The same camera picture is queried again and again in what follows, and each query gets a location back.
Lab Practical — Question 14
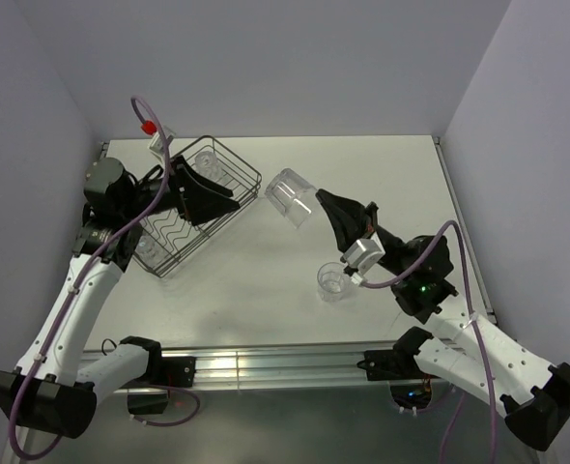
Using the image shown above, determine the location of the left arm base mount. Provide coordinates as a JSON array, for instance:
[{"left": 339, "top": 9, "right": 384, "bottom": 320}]
[{"left": 126, "top": 356, "right": 196, "bottom": 416}]

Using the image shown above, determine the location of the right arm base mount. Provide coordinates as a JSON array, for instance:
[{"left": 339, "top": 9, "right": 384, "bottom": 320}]
[{"left": 356, "top": 349, "right": 439, "bottom": 382}]

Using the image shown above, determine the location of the small clear glass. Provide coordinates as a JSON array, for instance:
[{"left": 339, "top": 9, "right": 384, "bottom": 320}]
[{"left": 135, "top": 234, "right": 162, "bottom": 268}]

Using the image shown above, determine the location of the aluminium mounting rail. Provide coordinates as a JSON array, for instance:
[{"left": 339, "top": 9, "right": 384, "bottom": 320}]
[{"left": 84, "top": 341, "right": 474, "bottom": 391}]

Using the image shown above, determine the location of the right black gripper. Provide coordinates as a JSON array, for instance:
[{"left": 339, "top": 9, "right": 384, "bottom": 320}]
[{"left": 317, "top": 188, "right": 412, "bottom": 278}]

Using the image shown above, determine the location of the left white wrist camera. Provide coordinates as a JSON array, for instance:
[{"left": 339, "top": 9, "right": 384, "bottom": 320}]
[{"left": 148, "top": 126, "right": 177, "bottom": 161}]

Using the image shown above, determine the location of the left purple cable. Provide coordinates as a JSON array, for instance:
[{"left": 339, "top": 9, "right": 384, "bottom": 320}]
[{"left": 8, "top": 96, "right": 203, "bottom": 460}]

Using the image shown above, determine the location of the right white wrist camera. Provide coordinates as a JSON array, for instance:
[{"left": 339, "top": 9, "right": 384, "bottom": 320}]
[{"left": 340, "top": 234, "right": 385, "bottom": 286}]

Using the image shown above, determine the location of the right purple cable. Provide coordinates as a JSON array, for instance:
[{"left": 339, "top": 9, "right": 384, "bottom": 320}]
[{"left": 361, "top": 220, "right": 501, "bottom": 464}]

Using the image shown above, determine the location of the purple cable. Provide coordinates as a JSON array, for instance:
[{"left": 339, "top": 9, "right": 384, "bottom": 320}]
[
  {"left": 8, "top": 96, "right": 203, "bottom": 460},
  {"left": 361, "top": 220, "right": 501, "bottom": 464}
]

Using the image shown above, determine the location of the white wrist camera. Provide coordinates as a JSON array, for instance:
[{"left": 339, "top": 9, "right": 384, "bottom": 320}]
[
  {"left": 148, "top": 126, "right": 177, "bottom": 161},
  {"left": 340, "top": 234, "right": 385, "bottom": 286}
]

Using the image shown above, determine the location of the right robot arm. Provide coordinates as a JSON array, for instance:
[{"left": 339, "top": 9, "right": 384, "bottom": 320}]
[{"left": 315, "top": 189, "right": 570, "bottom": 451}]

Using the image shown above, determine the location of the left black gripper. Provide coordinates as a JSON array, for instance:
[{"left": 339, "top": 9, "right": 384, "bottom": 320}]
[{"left": 120, "top": 156, "right": 239, "bottom": 225}]

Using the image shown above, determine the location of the black wire dish rack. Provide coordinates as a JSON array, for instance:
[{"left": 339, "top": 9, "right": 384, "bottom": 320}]
[{"left": 134, "top": 135, "right": 262, "bottom": 277}]

